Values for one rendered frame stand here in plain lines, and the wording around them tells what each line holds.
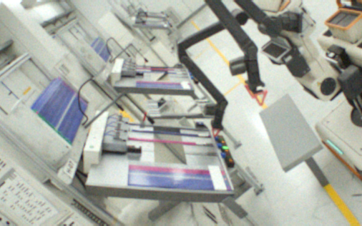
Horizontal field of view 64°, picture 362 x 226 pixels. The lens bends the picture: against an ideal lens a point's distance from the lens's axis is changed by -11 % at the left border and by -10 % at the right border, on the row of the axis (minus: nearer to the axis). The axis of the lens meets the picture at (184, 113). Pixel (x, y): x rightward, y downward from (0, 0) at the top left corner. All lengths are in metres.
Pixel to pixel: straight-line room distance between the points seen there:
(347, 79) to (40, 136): 1.53
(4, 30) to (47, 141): 3.64
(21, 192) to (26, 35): 3.55
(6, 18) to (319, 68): 4.30
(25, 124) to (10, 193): 0.36
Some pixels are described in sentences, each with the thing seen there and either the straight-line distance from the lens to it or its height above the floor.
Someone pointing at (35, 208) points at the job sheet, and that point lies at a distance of 1.69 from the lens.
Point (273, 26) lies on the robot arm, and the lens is 1.38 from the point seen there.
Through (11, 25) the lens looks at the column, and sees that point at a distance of 5.01.
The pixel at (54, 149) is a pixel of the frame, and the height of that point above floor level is 1.44.
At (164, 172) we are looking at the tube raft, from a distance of 1.65.
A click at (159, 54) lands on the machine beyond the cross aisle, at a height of 0.42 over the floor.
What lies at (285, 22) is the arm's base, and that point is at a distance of 1.42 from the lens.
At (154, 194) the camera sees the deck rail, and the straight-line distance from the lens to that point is 1.53.
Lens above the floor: 1.72
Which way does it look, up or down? 22 degrees down
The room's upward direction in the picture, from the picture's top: 43 degrees counter-clockwise
